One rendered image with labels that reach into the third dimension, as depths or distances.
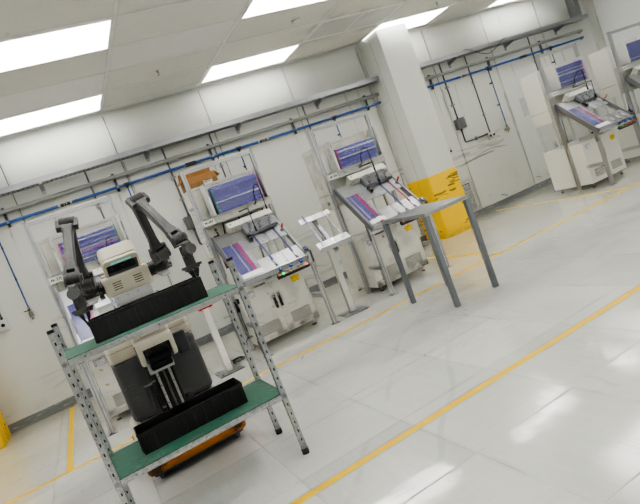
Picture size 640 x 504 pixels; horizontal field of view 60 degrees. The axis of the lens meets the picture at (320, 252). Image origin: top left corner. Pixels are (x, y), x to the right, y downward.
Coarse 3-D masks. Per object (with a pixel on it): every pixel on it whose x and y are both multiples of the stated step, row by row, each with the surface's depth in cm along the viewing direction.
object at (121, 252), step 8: (128, 240) 329; (104, 248) 323; (112, 248) 323; (120, 248) 323; (128, 248) 323; (104, 256) 318; (112, 256) 318; (120, 256) 319; (128, 256) 321; (136, 256) 324; (104, 264) 315; (112, 264) 318; (120, 264) 321; (128, 264) 324; (136, 264) 328; (104, 272) 322; (112, 272) 322; (120, 272) 325
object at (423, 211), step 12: (432, 204) 477; (444, 204) 441; (468, 204) 449; (396, 216) 491; (408, 216) 454; (420, 216) 439; (468, 216) 452; (384, 228) 497; (432, 228) 435; (432, 240) 436; (480, 240) 452; (396, 252) 498; (480, 252) 456; (444, 264) 438; (444, 276) 441; (492, 276) 455; (408, 288) 501; (456, 300) 441
